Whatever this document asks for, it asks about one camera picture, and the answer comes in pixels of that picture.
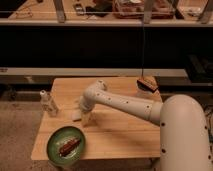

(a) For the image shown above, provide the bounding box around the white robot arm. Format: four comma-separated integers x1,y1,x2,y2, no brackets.
79,80,213,171

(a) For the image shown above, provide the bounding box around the brown sausage on plate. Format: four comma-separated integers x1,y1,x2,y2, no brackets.
59,138,81,157

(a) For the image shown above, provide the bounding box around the black remote on shelf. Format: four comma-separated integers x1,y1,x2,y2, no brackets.
73,3,85,16

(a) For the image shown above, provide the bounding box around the wooden table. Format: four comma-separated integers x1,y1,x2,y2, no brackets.
31,78,160,160

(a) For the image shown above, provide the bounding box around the pale sponge block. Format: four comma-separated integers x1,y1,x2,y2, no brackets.
71,110,82,121

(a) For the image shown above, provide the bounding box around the green round plate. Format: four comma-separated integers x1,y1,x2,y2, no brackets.
46,126,86,168

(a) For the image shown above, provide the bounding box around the clear plastic container on shelf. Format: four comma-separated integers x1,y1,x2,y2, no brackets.
112,0,175,19

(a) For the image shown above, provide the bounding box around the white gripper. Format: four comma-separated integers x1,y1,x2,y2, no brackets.
78,96,95,127

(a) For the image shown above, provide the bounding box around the clear plastic bottle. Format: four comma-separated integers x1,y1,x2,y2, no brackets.
40,90,59,117

